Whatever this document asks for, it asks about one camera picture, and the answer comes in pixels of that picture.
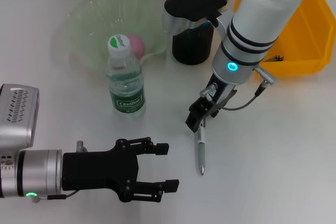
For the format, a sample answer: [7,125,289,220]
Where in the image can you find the clear green-label water bottle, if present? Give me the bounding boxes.
[105,33,146,120]

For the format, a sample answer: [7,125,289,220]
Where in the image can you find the grey clear ballpoint pen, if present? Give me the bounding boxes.
[194,119,207,176]

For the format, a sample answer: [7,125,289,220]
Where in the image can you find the yellow plastic bin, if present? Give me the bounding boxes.
[233,0,332,78]

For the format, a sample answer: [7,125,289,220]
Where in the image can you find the right gripper grey cable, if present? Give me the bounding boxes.
[222,66,277,111]

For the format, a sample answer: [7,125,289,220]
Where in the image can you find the left gripper grey cable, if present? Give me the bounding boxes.
[31,189,80,204]

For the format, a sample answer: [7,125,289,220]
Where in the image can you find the pink peach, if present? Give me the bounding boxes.
[127,34,146,59]

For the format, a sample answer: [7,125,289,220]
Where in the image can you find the gripper grey cable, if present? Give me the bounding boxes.
[222,66,277,111]
[31,189,80,204]

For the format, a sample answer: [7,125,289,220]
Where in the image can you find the translucent green fruit plate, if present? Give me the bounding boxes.
[65,0,170,70]

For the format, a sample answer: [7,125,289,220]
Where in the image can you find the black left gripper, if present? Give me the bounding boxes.
[61,137,180,204]

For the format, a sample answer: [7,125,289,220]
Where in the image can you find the wrist silver connector stub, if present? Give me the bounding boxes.
[76,140,88,153]
[199,82,219,99]

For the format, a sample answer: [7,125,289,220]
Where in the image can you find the left wrist silver connector stub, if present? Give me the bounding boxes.
[76,140,88,153]

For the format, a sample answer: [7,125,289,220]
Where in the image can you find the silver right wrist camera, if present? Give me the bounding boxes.
[162,0,235,36]

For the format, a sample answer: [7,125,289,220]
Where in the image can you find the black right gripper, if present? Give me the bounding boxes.
[185,73,239,133]

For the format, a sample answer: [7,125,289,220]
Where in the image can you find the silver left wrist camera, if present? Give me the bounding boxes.
[0,83,40,154]

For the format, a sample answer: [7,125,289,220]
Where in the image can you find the right wrist silver connector stub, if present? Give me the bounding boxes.
[199,82,219,99]

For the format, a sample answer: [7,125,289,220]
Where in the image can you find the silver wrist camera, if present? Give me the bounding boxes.
[0,83,40,154]
[162,0,235,36]

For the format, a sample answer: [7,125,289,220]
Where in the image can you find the green plastic wrapper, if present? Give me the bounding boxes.
[264,55,286,63]

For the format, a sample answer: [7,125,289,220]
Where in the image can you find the black mesh pen holder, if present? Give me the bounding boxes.
[171,21,215,66]

